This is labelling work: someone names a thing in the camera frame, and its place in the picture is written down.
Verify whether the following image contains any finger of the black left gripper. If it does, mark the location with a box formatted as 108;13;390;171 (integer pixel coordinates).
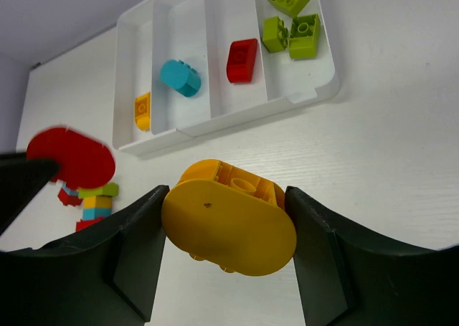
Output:
1;152;60;233

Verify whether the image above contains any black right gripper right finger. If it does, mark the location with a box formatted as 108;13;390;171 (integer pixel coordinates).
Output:
285;186;458;325

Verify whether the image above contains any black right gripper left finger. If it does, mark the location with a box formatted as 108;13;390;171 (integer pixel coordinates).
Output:
1;186;169;325

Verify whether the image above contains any red rounded lego brick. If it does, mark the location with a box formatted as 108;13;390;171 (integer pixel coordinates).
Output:
27;126;115;189

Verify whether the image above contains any yellow square lego brick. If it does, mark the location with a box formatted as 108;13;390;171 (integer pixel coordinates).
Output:
83;196;112;209

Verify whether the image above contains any long lime green lego brick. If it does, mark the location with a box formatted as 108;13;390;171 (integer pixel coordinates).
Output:
77;182;119;199

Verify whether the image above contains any yellow rounded lego brick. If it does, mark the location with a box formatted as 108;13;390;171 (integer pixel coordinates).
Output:
161;159;297;277

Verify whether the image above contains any yellow curved lego brick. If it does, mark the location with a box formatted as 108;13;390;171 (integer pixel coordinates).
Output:
134;92;151;131

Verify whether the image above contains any teal rounded lego brick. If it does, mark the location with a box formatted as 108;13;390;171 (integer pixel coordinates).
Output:
160;59;202;97

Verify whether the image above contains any red curved lego brick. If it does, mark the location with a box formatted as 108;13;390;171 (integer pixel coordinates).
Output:
226;39;258;83

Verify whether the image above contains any lime green square lego brick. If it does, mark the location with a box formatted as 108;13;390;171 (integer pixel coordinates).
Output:
288;14;321;59

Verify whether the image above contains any lime green small lego brick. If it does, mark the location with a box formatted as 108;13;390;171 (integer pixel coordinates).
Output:
262;16;288;53

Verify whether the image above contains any small teal lego brick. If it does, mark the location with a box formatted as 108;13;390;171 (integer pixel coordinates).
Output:
62;183;79;196

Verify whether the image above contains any white divided sorting tray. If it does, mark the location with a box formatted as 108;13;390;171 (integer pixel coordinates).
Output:
112;0;340;157

